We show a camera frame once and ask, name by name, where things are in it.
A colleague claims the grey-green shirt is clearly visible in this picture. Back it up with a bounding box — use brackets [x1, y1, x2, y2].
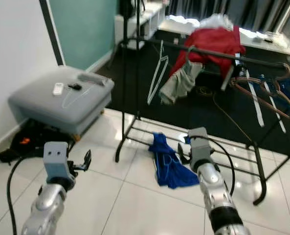
[159, 61, 204, 105]

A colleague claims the brown wooden hanger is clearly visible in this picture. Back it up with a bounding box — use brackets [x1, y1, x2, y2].
[230, 63, 290, 124]

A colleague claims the blue printed garment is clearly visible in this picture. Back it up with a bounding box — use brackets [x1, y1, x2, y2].
[148, 132, 200, 189]

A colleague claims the grey ottoman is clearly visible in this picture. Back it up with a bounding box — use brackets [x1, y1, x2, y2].
[8, 66, 115, 137]

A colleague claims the black bag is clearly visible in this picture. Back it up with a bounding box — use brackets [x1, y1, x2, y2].
[0, 131, 50, 164]

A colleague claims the white remote control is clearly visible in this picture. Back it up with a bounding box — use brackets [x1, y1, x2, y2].
[53, 83, 65, 96]

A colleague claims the black metal clothes rack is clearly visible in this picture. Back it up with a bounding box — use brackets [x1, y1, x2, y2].
[114, 0, 290, 206]

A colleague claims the flat grey pouch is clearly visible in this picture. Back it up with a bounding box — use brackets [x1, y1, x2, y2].
[77, 72, 110, 87]

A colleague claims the red garment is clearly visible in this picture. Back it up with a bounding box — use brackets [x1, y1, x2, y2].
[169, 25, 246, 81]

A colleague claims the white shelf unit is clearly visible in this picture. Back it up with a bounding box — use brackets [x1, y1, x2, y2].
[114, 1, 168, 49]

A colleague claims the long white desk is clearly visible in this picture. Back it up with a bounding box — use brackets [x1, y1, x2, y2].
[157, 15, 290, 55]

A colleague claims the white plastic bag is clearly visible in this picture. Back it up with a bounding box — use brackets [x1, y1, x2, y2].
[199, 13, 234, 29]

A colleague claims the dark curtain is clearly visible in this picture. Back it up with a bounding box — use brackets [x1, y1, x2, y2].
[166, 0, 290, 34]

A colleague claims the black backpack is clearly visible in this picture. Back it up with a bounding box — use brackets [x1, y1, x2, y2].
[118, 0, 145, 18]

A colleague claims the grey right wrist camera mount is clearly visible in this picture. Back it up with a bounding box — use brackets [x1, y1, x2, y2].
[187, 127, 214, 166]

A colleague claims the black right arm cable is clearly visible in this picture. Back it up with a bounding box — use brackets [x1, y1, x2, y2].
[208, 137, 236, 196]

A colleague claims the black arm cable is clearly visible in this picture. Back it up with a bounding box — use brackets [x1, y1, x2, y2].
[7, 156, 45, 231]
[208, 137, 236, 196]

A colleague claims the thin white cord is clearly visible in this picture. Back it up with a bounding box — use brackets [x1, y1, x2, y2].
[62, 88, 91, 109]

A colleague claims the white wire hanger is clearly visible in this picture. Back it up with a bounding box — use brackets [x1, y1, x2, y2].
[147, 40, 169, 105]

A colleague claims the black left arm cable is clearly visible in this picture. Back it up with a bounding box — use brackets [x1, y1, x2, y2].
[7, 156, 45, 231]

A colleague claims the white hanging strap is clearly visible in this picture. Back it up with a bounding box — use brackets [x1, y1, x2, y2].
[264, 80, 287, 134]
[244, 69, 266, 128]

